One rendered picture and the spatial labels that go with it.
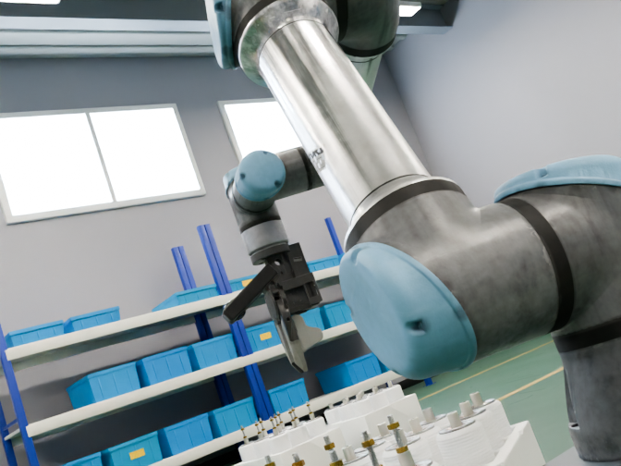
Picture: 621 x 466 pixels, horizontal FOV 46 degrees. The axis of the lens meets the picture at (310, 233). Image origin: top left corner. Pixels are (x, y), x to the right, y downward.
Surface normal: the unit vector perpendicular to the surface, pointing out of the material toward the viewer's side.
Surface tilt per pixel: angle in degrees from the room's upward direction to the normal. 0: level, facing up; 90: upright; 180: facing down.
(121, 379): 93
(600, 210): 84
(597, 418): 73
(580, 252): 98
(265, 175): 90
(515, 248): 80
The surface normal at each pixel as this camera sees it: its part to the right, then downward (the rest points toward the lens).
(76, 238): 0.54, -0.35
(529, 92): -0.77, 0.16
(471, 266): 0.11, -0.42
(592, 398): -0.90, -0.08
